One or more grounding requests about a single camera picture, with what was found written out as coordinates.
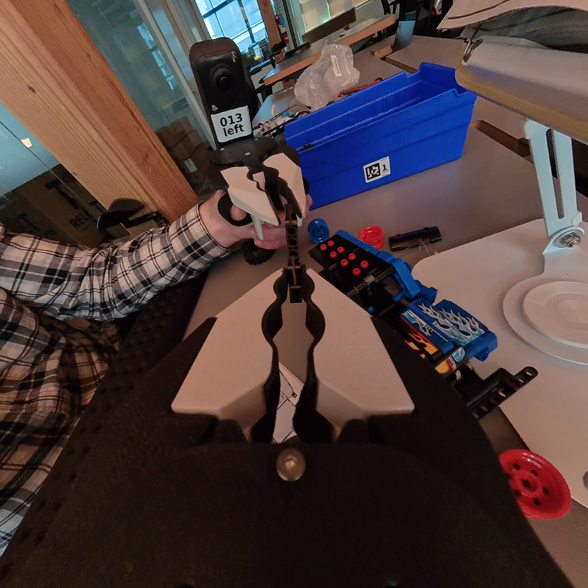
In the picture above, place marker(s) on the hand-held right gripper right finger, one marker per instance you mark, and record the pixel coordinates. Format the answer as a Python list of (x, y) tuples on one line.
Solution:
[(358, 367)]

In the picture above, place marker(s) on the clear plastic bag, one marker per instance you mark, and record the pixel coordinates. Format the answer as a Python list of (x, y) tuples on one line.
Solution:
[(326, 73)]

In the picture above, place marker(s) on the blue storage bin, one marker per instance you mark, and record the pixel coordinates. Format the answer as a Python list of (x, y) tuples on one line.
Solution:
[(381, 133)]

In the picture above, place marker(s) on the cardboard box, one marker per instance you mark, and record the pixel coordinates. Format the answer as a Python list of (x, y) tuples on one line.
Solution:
[(46, 206)]

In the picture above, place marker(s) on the red fire extinguisher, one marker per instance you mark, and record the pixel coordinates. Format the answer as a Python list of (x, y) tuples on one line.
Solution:
[(281, 25)]

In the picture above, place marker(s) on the black cylinder part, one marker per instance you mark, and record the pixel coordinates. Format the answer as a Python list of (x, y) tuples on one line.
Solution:
[(413, 237)]

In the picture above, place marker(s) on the instruction booklet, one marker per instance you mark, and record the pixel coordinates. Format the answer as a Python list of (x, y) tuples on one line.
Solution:
[(482, 11)]

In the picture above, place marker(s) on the sticker sheet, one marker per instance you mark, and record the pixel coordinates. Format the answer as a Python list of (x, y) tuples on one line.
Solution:
[(287, 399)]

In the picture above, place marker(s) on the black brick beam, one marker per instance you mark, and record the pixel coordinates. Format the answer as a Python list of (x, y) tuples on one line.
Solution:
[(292, 248)]

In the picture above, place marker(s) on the white book stand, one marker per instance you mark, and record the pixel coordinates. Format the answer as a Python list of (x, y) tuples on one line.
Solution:
[(459, 285)]

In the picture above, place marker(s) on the blue wheel rim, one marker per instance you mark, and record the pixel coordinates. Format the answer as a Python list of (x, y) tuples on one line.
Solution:
[(317, 229)]

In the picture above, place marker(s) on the person's left hand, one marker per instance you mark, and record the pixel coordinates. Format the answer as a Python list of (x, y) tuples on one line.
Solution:
[(239, 236)]

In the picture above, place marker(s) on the stack of cardboard boxes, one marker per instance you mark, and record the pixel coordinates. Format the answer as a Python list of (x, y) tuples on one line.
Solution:
[(183, 147)]

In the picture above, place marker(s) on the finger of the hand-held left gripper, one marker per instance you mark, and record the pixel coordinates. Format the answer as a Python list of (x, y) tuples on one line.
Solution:
[(243, 188), (289, 174)]

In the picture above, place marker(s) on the black chair armrest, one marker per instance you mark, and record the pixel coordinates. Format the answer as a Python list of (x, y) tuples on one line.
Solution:
[(124, 213)]

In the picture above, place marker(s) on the person's left forearm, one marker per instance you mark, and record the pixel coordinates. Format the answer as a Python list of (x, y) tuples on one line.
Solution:
[(115, 271)]

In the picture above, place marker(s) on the person's plaid shirt torso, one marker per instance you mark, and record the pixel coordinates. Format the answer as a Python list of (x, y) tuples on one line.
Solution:
[(36, 390)]

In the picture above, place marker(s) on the blue black toy brick truck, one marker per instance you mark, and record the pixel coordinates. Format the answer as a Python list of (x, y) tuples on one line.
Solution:
[(390, 294)]

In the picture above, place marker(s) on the black rubber tire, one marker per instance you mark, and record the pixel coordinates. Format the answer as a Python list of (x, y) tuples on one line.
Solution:
[(255, 255)]

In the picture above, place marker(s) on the red wheel rim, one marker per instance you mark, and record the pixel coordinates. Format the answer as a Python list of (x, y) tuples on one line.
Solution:
[(535, 483), (371, 235)]

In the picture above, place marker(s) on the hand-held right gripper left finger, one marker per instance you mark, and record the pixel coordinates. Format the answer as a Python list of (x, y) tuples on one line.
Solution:
[(220, 367)]

